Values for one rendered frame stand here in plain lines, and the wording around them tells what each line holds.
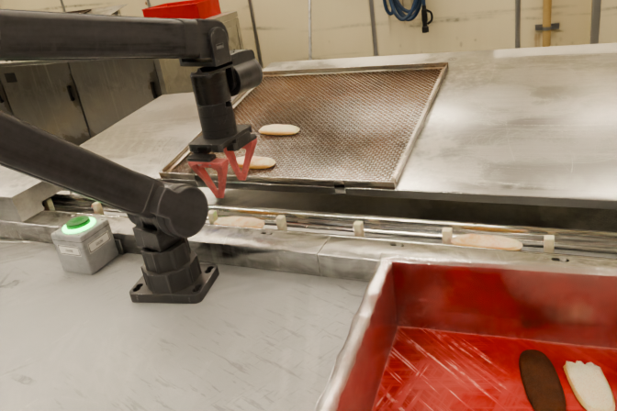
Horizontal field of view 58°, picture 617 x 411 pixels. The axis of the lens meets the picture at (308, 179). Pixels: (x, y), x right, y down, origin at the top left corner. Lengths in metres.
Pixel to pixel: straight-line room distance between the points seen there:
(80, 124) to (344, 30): 2.21
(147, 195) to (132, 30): 0.22
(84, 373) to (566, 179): 0.75
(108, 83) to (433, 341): 3.47
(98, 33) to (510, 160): 0.67
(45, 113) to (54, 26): 3.80
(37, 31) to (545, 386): 0.67
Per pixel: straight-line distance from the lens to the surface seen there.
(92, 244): 1.02
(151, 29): 0.81
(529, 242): 0.87
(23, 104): 4.66
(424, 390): 0.66
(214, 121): 0.90
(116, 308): 0.92
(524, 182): 0.95
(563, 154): 1.02
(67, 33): 0.74
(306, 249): 0.85
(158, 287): 0.88
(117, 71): 3.90
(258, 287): 0.87
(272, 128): 1.22
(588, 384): 0.67
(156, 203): 0.80
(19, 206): 1.24
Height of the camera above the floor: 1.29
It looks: 23 degrees down
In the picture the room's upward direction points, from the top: 9 degrees counter-clockwise
